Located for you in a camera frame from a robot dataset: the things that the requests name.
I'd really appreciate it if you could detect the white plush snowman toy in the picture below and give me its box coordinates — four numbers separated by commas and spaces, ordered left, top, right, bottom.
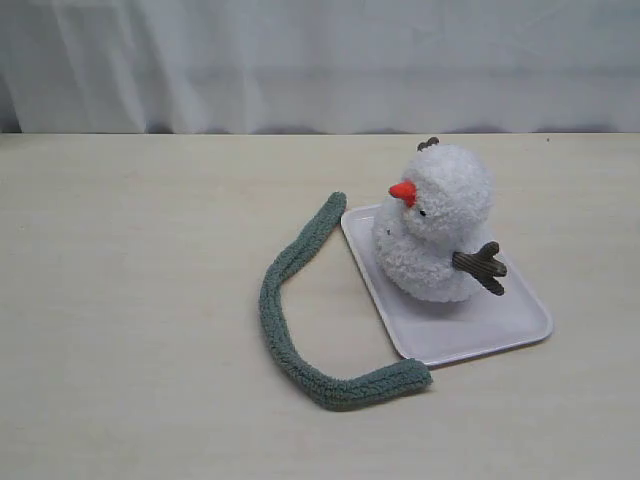
372, 137, 507, 303

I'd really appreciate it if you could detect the white backdrop curtain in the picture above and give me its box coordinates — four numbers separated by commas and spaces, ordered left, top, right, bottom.
1, 1, 639, 134

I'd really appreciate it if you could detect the white rectangular plastic tray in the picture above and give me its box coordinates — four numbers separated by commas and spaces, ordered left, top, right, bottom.
341, 204, 554, 368

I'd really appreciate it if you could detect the green fleece scarf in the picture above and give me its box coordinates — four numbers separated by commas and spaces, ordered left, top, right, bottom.
257, 191, 433, 412

